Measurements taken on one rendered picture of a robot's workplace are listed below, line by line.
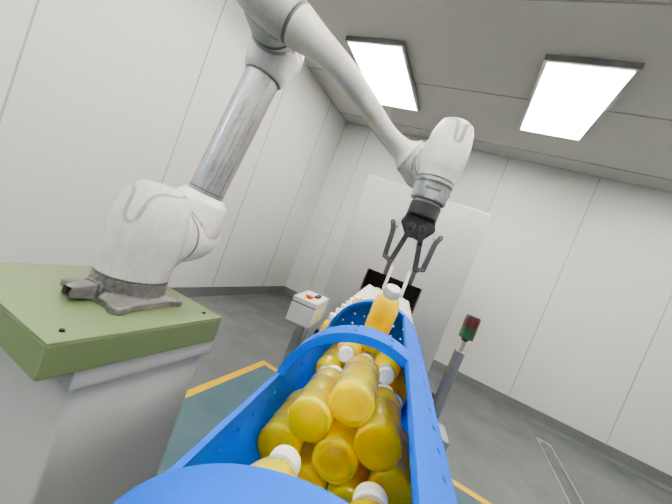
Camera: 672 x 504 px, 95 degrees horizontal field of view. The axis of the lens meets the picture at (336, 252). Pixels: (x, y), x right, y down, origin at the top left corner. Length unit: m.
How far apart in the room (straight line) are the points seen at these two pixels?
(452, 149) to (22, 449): 1.04
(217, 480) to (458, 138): 0.74
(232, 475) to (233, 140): 0.84
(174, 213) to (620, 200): 5.35
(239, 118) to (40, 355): 0.68
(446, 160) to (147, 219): 0.66
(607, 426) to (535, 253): 2.31
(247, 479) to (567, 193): 5.34
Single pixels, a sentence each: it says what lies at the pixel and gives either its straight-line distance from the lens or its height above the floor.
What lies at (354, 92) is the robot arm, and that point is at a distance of 0.85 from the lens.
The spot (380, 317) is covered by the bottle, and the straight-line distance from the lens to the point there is 0.79.
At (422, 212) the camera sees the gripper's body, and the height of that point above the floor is 1.49.
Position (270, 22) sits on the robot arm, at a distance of 0.89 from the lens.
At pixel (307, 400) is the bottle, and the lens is 0.51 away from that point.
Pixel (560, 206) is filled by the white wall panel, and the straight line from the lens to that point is 5.36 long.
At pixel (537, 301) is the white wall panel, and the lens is 5.17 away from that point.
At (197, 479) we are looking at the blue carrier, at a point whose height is 1.21.
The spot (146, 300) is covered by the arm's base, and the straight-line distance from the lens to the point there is 0.81.
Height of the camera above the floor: 1.37
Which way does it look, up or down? 3 degrees down
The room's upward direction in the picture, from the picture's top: 21 degrees clockwise
